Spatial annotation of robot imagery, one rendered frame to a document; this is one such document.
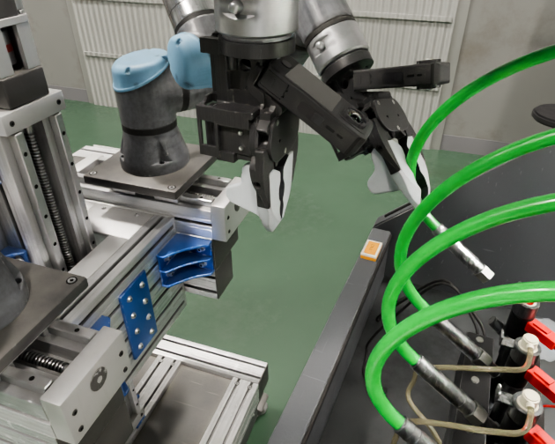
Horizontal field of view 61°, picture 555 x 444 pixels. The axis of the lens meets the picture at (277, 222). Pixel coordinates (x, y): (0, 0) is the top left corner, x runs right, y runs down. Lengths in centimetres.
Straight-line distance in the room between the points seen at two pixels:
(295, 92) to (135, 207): 73
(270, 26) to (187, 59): 26
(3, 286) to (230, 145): 40
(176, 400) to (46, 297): 93
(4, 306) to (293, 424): 42
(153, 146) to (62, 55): 389
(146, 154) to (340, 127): 64
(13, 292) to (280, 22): 52
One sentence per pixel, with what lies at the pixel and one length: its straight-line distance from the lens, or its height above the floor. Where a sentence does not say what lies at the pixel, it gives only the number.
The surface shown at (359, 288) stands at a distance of 85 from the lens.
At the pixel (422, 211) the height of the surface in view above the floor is 125.
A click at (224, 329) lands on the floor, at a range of 209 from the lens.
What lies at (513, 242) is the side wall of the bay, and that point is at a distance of 99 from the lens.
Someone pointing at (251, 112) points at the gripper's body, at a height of 135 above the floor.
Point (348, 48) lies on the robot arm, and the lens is 64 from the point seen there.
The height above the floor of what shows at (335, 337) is 95.
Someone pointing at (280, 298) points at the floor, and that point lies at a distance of 222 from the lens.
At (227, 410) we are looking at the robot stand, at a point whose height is 23.
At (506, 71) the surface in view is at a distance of 56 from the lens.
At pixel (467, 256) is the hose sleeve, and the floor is 113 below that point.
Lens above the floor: 151
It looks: 34 degrees down
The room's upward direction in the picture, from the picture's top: straight up
